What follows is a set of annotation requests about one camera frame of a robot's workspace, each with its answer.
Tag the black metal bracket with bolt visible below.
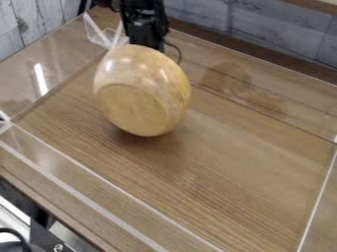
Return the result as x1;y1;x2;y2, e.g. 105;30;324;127
30;220;76;252

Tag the clear acrylic corner bracket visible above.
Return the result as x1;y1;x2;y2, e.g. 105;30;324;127
83;13;129;50

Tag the round wooden bowl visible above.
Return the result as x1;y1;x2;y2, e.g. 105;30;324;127
94;44;191;137

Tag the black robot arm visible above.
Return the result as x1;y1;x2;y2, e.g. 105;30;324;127
121;0;169;51

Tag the clear acrylic tray wall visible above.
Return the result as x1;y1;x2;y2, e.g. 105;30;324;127
0;16;337;252

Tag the black cable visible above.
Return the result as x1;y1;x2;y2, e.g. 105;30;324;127
0;226;32;252

